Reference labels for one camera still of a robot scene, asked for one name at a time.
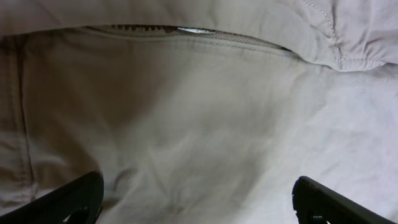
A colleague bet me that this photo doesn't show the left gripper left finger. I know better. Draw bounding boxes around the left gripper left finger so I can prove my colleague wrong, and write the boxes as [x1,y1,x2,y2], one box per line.
[1,171,104,224]

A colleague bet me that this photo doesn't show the beige khaki shorts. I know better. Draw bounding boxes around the beige khaki shorts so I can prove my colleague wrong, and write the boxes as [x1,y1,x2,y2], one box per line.
[1,0,397,223]

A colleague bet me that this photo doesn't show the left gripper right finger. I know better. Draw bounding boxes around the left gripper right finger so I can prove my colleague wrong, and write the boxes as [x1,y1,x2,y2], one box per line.
[292,176,395,224]

